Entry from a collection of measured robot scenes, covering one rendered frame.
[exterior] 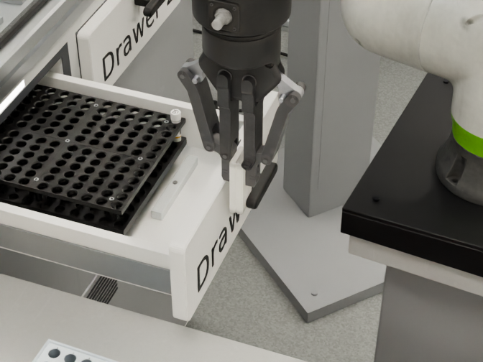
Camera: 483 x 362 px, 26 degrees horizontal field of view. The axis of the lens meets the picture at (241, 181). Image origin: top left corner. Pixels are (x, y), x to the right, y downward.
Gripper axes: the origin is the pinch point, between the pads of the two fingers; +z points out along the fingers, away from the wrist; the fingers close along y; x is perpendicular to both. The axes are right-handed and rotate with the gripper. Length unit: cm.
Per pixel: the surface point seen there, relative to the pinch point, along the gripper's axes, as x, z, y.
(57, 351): -17.5, 14.2, -14.3
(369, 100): 101, 61, -8
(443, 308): 17.5, 29.4, 21.7
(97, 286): 17, 44, -29
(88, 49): 20.1, 2.5, -28.5
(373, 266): 82, 90, 0
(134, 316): -7.7, 17.2, -10.0
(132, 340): -11.1, 17.2, -8.7
